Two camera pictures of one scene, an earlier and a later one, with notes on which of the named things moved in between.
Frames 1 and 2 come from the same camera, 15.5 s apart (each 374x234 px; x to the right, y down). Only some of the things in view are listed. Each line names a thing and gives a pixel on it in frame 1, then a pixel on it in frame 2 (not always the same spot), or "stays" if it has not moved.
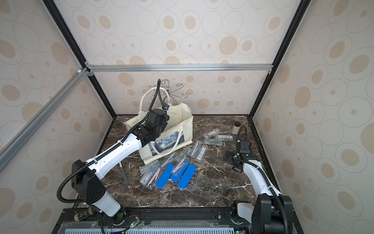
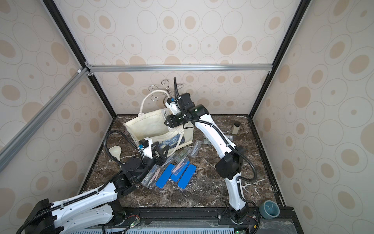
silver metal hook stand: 168,92 stays
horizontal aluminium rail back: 180,68 stays
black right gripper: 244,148 -> 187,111
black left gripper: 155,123 -> 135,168
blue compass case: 187,176 stays
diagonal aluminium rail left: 9,149 stays
